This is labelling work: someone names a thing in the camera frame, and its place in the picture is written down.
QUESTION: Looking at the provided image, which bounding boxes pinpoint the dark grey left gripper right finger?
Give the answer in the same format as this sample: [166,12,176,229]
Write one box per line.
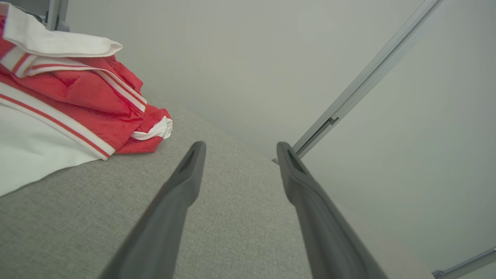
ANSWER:
[276,141,389,279]

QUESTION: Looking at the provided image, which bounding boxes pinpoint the grey fabric padded surface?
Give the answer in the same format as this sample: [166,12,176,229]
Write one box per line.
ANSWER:
[0,87,434,279]

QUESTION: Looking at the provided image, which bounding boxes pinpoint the red jersey shirt white sleeves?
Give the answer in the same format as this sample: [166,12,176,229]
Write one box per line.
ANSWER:
[0,0,148,197]

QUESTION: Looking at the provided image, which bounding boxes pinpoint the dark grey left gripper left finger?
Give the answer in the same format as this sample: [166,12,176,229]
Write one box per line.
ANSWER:
[99,141,207,279]

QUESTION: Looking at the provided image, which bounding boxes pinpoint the grey aluminium partition post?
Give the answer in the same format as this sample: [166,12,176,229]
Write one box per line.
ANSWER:
[294,0,447,160]
[271,0,438,165]
[46,0,70,32]
[432,248,496,279]

